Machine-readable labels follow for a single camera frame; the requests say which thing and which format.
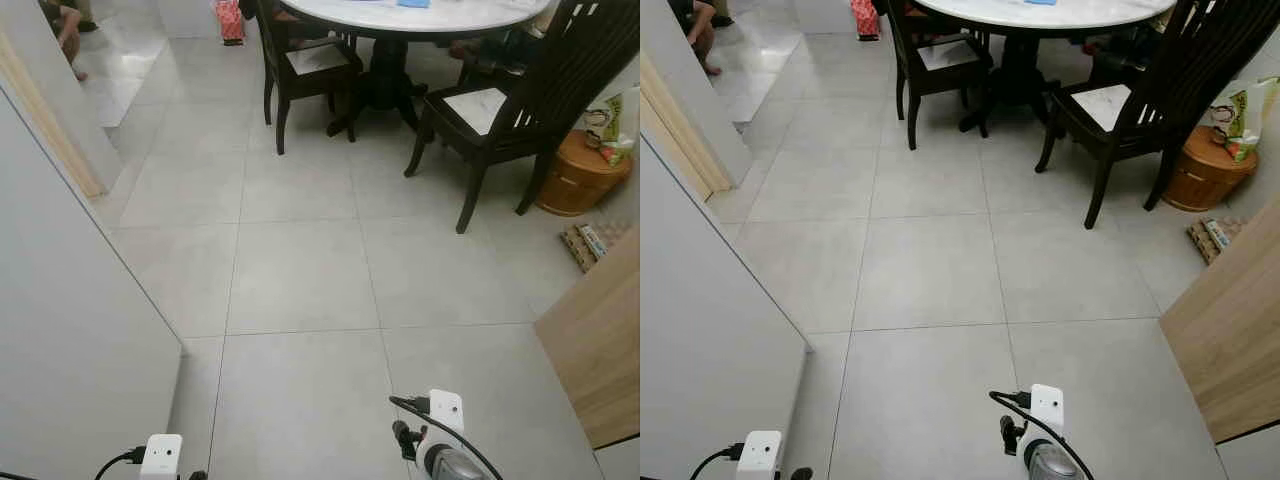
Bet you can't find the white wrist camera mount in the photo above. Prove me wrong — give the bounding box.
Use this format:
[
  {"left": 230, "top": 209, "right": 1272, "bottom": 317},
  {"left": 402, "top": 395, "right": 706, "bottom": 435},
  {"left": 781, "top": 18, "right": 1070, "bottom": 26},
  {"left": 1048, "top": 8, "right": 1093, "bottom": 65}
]
[
  {"left": 1029, "top": 384, "right": 1066, "bottom": 441},
  {"left": 427, "top": 389, "right": 466, "bottom": 443},
  {"left": 140, "top": 434, "right": 184, "bottom": 480},
  {"left": 736, "top": 431, "right": 783, "bottom": 480}
]

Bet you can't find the round white marble table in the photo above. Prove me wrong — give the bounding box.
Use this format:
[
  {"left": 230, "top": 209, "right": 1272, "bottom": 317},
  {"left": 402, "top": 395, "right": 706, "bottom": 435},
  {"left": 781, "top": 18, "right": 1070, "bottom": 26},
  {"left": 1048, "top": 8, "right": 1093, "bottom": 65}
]
[
  {"left": 280, "top": 0, "right": 553, "bottom": 136},
  {"left": 912, "top": 0, "right": 1178, "bottom": 133}
]

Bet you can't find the dark wooden chair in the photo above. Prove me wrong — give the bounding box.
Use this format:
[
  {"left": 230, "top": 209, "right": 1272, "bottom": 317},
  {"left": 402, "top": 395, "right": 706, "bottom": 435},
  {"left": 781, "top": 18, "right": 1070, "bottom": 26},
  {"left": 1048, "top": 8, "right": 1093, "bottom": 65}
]
[
  {"left": 1035, "top": 0, "right": 1280, "bottom": 230},
  {"left": 404, "top": 0, "right": 641, "bottom": 235},
  {"left": 255, "top": 0, "right": 364, "bottom": 156},
  {"left": 885, "top": 0, "right": 994, "bottom": 151}
]

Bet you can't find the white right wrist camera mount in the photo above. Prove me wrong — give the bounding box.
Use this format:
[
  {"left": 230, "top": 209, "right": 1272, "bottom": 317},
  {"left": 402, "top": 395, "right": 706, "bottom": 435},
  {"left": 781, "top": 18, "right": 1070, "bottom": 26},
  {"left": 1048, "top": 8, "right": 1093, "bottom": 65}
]
[
  {"left": 1029, "top": 384, "right": 1066, "bottom": 441},
  {"left": 427, "top": 389, "right": 466, "bottom": 443}
]

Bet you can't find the wooden door frame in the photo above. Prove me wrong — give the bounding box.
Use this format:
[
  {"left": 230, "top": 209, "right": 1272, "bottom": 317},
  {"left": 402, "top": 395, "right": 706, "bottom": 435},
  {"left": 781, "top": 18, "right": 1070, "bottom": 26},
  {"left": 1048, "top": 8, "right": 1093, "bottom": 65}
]
[
  {"left": 640, "top": 50, "right": 736, "bottom": 201},
  {"left": 0, "top": 30, "right": 106, "bottom": 199}
]

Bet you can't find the person's bare leg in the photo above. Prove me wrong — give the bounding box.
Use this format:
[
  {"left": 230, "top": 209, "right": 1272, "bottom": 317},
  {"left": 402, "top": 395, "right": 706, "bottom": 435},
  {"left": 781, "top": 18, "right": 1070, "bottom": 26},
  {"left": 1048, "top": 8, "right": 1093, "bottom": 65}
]
[
  {"left": 680, "top": 0, "right": 733, "bottom": 77},
  {"left": 40, "top": 0, "right": 99, "bottom": 81}
]

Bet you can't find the light wooden cabinet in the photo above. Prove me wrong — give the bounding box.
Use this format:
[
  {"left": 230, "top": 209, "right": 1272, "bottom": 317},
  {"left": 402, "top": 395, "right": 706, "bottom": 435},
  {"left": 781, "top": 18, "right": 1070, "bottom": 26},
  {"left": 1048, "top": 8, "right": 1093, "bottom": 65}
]
[
  {"left": 1159, "top": 195, "right": 1280, "bottom": 446},
  {"left": 533, "top": 228, "right": 641, "bottom": 451}
]

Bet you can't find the round brown wooden stool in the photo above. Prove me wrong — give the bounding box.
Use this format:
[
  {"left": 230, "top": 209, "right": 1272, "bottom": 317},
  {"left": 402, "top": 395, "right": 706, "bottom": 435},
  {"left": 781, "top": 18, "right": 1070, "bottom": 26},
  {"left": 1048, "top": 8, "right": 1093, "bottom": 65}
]
[
  {"left": 536, "top": 130, "right": 633, "bottom": 218},
  {"left": 1162, "top": 125, "right": 1259, "bottom": 213}
]

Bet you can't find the green white snack bag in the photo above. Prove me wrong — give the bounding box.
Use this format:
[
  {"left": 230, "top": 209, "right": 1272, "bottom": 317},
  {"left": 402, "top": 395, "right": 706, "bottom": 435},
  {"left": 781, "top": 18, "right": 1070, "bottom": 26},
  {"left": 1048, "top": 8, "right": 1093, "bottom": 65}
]
[
  {"left": 1210, "top": 78, "right": 1280, "bottom": 163},
  {"left": 583, "top": 88, "right": 641, "bottom": 167}
]

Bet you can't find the cardboard egg carton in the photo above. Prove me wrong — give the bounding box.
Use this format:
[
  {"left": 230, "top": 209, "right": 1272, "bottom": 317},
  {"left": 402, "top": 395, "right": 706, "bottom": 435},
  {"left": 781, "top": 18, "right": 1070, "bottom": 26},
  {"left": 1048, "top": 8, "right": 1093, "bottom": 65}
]
[
  {"left": 1187, "top": 215, "right": 1248, "bottom": 266},
  {"left": 560, "top": 220, "right": 633, "bottom": 273}
]

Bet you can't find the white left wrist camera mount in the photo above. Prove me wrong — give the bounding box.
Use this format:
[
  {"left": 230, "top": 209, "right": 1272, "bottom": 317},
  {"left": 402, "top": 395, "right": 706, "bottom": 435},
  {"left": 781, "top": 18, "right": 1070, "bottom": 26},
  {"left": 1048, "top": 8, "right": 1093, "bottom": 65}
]
[
  {"left": 140, "top": 434, "right": 184, "bottom": 480},
  {"left": 736, "top": 431, "right": 783, "bottom": 480}
]

